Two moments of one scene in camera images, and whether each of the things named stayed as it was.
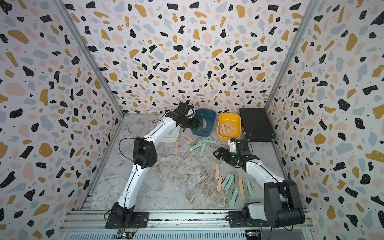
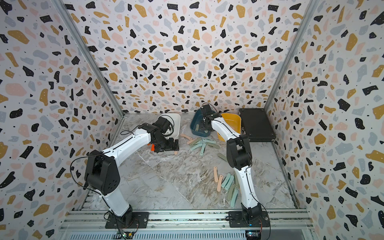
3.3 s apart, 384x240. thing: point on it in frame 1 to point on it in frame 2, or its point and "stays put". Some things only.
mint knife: x=203 y=148 stays put
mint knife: x=196 y=146 stays put
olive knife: x=213 y=145 stays put
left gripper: x=195 y=124 to x=171 y=146
